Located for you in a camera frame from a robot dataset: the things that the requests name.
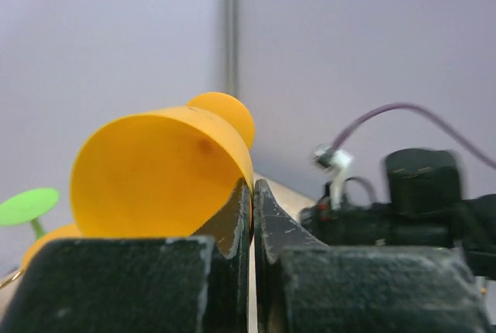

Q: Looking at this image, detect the orange wine glass front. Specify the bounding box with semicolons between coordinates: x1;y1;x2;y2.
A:
70;92;255;238

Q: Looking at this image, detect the orange wine glass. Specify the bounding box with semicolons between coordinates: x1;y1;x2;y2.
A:
21;223;84;272
70;92;255;238

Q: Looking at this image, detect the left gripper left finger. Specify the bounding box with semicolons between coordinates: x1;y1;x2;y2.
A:
1;183;251;332

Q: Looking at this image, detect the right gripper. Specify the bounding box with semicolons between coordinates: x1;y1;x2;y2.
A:
300;149;463;249

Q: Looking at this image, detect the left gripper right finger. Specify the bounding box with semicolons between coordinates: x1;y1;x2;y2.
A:
253;180;492;332

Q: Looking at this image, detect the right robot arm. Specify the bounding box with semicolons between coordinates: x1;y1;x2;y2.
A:
299;148;495;280

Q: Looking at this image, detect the green wine glass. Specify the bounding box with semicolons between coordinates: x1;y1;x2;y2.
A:
1;187;59;239

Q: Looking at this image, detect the gold wine glass rack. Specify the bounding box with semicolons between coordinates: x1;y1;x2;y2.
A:
0;268;25;290

